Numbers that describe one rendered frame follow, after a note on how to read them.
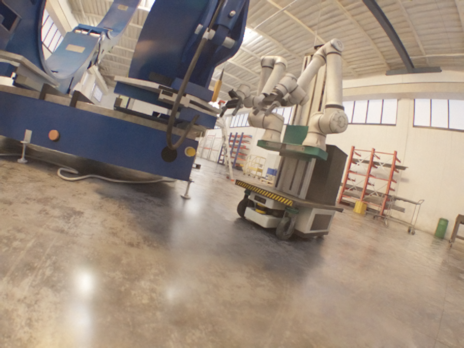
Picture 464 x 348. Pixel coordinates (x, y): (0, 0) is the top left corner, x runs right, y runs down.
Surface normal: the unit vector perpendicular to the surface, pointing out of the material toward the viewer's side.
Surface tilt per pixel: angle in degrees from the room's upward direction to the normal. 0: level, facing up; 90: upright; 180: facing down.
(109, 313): 0
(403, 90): 90
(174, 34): 129
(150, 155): 90
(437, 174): 90
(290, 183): 90
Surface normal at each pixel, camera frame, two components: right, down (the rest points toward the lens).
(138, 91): 0.44, 0.17
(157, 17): 0.22, 0.66
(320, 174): -0.77, -0.18
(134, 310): 0.27, -0.96
